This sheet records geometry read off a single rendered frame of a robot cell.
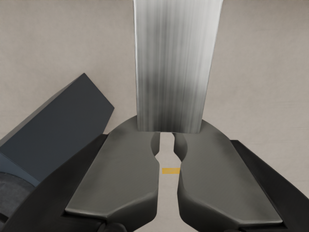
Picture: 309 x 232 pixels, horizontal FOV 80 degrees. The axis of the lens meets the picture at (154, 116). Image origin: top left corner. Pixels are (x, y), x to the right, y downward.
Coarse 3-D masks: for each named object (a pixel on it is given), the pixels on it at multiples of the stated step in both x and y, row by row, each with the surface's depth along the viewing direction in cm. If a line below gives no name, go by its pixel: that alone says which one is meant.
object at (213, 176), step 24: (192, 144) 8; (216, 144) 8; (192, 168) 7; (216, 168) 7; (240, 168) 7; (192, 192) 6; (216, 192) 6; (240, 192) 6; (192, 216) 6; (216, 216) 6; (240, 216) 5; (264, 216) 5
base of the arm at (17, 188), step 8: (0, 176) 49; (8, 176) 50; (16, 176) 51; (0, 184) 49; (8, 184) 49; (16, 184) 49; (24, 184) 51; (0, 192) 47; (8, 192) 48; (16, 192) 49; (24, 192) 50; (0, 200) 46; (8, 200) 47; (16, 200) 48; (0, 208) 46; (8, 208) 47; (16, 208) 48; (0, 216) 45; (8, 216) 46
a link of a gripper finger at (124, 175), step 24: (120, 144) 8; (144, 144) 8; (96, 168) 7; (120, 168) 7; (144, 168) 7; (96, 192) 6; (120, 192) 6; (144, 192) 6; (96, 216) 5; (120, 216) 6; (144, 216) 6
